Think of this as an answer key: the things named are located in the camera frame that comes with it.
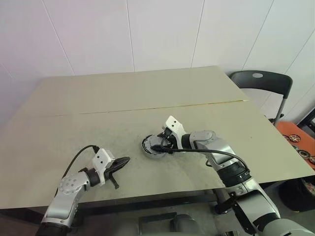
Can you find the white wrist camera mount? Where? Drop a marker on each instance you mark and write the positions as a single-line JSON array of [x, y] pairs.
[[176, 127], [102, 159]]

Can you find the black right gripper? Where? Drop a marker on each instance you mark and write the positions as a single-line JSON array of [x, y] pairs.
[[172, 142]]

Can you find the dark table underframe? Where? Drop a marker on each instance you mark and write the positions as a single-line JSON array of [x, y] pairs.
[[147, 196]]

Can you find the dark metal door frame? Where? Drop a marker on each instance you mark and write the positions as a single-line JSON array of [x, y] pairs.
[[306, 81]]

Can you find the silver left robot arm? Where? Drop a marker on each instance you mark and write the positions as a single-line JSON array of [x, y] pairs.
[[69, 186]]

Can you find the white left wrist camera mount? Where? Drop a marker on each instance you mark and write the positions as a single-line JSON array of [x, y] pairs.
[[102, 159]]

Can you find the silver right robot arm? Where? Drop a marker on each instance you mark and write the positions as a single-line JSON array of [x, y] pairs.
[[221, 147]]

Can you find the grey rounded shape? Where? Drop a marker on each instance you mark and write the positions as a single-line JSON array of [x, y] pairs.
[[184, 222]]

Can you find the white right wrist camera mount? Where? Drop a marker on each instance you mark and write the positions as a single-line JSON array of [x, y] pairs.
[[176, 127]]

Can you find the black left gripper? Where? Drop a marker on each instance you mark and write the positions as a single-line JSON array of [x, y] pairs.
[[109, 172]]

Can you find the small round metal motor part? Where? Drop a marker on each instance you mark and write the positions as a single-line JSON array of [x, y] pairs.
[[304, 153], [285, 137], [312, 159], [294, 138]]

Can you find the black folding chair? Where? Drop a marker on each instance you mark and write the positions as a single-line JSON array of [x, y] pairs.
[[265, 81]]

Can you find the black waste bin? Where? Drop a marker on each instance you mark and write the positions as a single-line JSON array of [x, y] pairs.
[[295, 196]]

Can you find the round silver motor lid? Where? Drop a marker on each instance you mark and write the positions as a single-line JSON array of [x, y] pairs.
[[153, 141]]

